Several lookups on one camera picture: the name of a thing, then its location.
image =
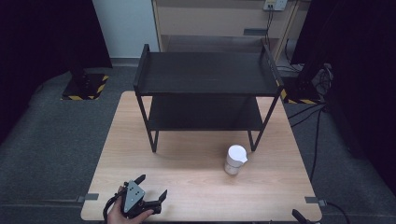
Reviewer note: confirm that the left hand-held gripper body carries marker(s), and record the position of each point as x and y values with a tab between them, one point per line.
133	196

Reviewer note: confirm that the white cup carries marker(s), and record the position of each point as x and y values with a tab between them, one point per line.
235	155

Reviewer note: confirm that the black two-tier shelf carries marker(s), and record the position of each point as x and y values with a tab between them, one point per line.
205	74

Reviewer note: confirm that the person's left hand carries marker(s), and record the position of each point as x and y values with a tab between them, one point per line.
120	215

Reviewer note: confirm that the grey tape strip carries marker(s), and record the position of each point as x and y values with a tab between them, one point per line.
88	197
315	200

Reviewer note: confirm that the stand base with striped tape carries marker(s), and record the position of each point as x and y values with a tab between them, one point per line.
83	87
299	90

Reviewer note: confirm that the black curtain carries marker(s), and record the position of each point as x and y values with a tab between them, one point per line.
37	46
361	77

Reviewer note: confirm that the light wooden cabinet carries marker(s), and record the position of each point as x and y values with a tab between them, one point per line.
211	19

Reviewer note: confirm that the white wall power outlet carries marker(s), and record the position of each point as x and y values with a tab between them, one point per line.
275	4

